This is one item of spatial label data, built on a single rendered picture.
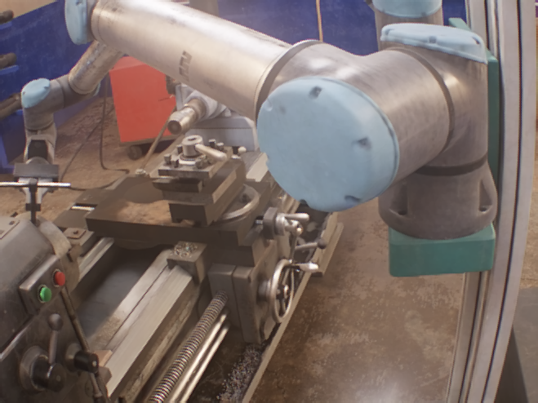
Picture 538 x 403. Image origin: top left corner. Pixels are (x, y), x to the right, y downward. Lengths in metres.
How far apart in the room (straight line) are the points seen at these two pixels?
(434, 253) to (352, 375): 1.81
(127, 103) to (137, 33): 3.92
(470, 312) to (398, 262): 0.64
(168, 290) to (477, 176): 1.15
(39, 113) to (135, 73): 3.17
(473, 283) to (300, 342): 1.53
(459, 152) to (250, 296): 1.22
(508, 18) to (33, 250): 0.95
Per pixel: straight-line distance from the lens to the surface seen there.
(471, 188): 0.83
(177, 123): 2.23
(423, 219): 0.83
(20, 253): 1.18
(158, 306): 1.73
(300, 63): 0.69
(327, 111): 0.61
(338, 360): 2.70
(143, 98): 4.81
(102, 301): 2.02
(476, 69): 0.79
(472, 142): 0.81
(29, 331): 1.16
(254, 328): 1.99
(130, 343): 1.62
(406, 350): 2.73
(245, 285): 1.89
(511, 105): 0.94
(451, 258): 0.85
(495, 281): 1.09
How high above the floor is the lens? 1.83
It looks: 27 degrees down
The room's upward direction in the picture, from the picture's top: 7 degrees counter-clockwise
